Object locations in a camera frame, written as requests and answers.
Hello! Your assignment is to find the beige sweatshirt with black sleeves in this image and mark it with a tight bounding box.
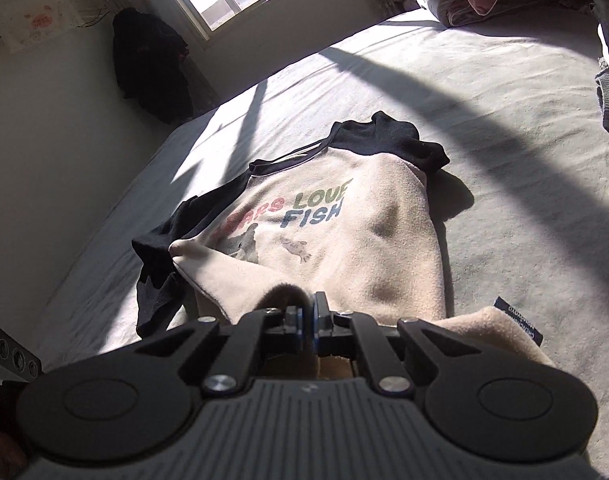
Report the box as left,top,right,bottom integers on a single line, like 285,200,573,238
131,111,556,368

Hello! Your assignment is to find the bed with grey sheet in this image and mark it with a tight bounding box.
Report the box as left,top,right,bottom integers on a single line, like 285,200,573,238
0,7,609,480

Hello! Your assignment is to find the dark hanging coat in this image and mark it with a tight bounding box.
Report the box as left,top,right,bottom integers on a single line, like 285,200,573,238
111,7,195,127

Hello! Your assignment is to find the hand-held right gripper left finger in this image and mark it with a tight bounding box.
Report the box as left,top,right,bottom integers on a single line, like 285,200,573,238
134,294,306,394

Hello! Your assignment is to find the floral wall poster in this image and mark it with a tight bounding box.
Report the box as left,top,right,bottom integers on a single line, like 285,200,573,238
0,0,86,54

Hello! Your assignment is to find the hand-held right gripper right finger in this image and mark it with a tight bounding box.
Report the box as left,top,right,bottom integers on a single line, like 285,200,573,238
309,290,481,396

